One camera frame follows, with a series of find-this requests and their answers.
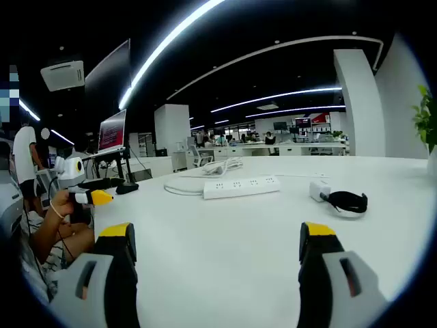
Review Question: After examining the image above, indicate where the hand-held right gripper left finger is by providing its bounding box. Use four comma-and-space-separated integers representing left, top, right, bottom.
47, 221, 141, 328

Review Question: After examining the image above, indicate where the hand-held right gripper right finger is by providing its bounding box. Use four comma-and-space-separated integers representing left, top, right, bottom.
298, 221, 390, 328

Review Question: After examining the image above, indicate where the white charger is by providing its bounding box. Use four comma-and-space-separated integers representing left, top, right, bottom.
309, 180, 332, 203

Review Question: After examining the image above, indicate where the white power strip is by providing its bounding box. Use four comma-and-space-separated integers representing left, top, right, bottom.
203, 174, 281, 200

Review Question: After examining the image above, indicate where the white desk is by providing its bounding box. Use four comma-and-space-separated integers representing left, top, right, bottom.
90, 155, 432, 328

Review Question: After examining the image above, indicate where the long ceiling light strip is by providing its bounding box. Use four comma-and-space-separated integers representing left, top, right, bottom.
118, 0, 227, 109

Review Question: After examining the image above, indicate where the person's left hand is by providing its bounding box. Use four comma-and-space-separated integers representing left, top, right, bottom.
49, 189, 85, 226

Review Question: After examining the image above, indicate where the small black device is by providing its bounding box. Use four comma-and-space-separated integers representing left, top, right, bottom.
115, 182, 140, 195

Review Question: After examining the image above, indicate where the white wrist band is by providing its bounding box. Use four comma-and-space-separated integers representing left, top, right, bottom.
49, 200, 66, 219

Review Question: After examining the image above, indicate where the person's leg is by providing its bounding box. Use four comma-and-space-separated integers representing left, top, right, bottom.
47, 227, 96, 264

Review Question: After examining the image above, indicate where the laptop with red screen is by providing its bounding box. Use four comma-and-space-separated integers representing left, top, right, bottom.
81, 109, 129, 160

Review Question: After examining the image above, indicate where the large dark screen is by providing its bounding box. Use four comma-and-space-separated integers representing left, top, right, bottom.
84, 38, 132, 114

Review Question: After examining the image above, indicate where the ceiling air vent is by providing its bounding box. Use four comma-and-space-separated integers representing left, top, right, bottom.
40, 60, 85, 92

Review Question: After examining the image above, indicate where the white office chair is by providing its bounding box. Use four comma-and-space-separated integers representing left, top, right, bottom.
188, 143, 214, 168

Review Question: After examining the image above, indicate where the green potted plant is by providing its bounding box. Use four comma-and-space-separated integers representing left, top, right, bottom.
411, 84, 437, 180

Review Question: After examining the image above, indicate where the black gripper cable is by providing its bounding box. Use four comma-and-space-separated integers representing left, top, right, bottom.
47, 176, 74, 264

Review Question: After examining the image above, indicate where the white power strip cable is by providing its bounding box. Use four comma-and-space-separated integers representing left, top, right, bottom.
163, 156, 245, 197

